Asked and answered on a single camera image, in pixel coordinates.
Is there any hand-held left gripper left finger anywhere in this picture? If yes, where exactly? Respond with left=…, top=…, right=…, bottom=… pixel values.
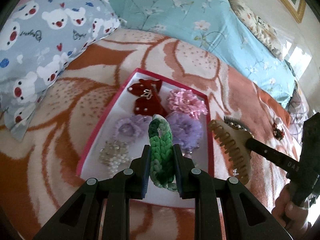
left=32, top=144, right=152, bottom=240

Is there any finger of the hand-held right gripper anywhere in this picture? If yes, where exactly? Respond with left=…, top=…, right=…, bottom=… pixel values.
left=246, top=137, right=303, bottom=179

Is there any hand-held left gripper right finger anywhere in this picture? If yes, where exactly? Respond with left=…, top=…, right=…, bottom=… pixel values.
left=172, top=144, right=279, bottom=240

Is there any green braided hair tie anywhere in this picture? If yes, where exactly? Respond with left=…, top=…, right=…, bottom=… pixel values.
left=148, top=114, right=179, bottom=192

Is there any pearl and crystal bracelet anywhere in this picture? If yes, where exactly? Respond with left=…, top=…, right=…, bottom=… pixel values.
left=99, top=140, right=133, bottom=173

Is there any beige hair claw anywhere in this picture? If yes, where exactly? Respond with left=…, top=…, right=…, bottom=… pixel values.
left=208, top=119, right=252, bottom=183

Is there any large purple scrunchie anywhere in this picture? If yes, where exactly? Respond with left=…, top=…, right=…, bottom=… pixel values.
left=166, top=112, right=203, bottom=153

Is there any small purple scrunchie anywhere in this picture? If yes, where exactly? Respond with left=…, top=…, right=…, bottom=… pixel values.
left=114, top=114, right=150, bottom=138

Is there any red shallow cardboard box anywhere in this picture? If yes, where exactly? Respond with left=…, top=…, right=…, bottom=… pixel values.
left=76, top=67, right=215, bottom=209

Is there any red bow hair clip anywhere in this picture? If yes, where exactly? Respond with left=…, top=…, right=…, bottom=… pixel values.
left=129, top=79, right=168, bottom=117

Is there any pink flower scrunchie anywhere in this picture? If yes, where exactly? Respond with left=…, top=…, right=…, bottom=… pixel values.
left=167, top=89, right=208, bottom=118

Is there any person's right hand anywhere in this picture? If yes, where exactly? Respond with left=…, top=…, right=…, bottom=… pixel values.
left=271, top=182, right=315, bottom=230

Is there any red and black hair clip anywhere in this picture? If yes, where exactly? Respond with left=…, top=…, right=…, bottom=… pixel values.
left=272, top=121, right=285, bottom=138

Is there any rhinestone black hair comb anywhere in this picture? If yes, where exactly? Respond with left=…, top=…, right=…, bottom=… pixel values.
left=223, top=116, right=253, bottom=133

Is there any plaid cloth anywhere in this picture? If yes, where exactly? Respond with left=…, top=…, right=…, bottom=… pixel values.
left=286, top=80, right=312, bottom=130

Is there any orange and white floral blanket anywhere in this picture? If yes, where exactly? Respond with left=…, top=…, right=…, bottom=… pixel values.
left=0, top=27, right=308, bottom=240

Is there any cream patterned pillow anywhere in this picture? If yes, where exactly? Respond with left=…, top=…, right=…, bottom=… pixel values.
left=226, top=0, right=285, bottom=60

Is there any gold framed picture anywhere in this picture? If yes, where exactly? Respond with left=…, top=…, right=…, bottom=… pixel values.
left=260, top=0, right=307, bottom=23

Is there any teal floral pillow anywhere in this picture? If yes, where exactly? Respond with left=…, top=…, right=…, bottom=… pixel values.
left=87, top=0, right=295, bottom=105

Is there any blue bear print pillow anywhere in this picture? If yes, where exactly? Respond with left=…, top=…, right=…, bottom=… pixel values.
left=0, top=0, right=122, bottom=140

